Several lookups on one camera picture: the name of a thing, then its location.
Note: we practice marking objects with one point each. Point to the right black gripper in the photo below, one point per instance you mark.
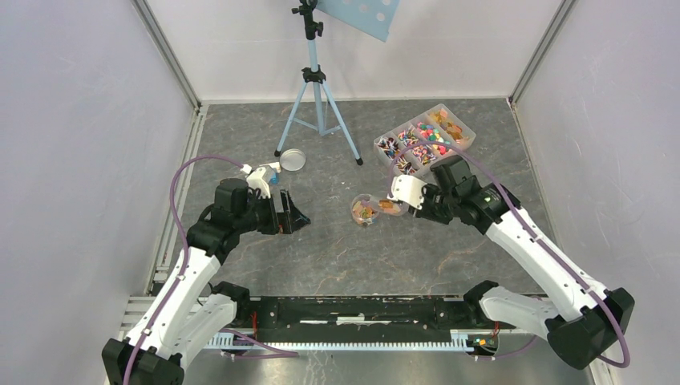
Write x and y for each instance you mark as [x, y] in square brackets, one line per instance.
[425, 213]

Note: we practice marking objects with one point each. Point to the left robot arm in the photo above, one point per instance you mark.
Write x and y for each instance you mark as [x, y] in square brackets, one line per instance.
[164, 342]

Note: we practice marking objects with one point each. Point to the light blue tripod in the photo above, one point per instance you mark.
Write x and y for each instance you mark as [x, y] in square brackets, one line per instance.
[314, 76]

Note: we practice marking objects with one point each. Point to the popsicle candies in scoop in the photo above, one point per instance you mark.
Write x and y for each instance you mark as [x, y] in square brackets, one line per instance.
[390, 207]

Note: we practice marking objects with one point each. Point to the light blue perforated board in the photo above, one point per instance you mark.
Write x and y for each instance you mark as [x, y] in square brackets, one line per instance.
[372, 17]

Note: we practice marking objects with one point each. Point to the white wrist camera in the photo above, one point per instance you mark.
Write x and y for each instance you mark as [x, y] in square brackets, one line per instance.
[258, 178]
[407, 189]

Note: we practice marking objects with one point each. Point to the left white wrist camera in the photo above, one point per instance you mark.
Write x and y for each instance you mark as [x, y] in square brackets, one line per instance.
[258, 178]

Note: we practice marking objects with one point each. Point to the clear compartment candy tray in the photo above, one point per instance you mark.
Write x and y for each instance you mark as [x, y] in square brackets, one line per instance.
[414, 146]

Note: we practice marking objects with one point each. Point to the round metal lid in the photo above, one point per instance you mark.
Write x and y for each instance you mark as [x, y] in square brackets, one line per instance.
[292, 160]

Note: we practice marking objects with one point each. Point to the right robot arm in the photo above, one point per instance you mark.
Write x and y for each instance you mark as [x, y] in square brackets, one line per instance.
[581, 319]

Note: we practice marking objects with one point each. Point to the blue white toy block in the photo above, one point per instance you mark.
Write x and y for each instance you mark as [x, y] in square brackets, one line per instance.
[276, 167]

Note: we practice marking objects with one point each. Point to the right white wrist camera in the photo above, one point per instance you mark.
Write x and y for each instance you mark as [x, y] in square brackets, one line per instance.
[407, 189]

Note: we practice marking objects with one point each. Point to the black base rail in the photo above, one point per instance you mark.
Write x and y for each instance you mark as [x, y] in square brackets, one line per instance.
[382, 319]

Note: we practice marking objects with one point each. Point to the clear round jar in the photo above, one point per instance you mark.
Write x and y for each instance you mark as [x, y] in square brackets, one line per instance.
[361, 196]

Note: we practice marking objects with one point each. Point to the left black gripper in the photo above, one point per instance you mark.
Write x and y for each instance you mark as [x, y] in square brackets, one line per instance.
[289, 221]

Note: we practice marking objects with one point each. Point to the clear plastic scoop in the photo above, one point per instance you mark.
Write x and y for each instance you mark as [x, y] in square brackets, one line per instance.
[374, 202]

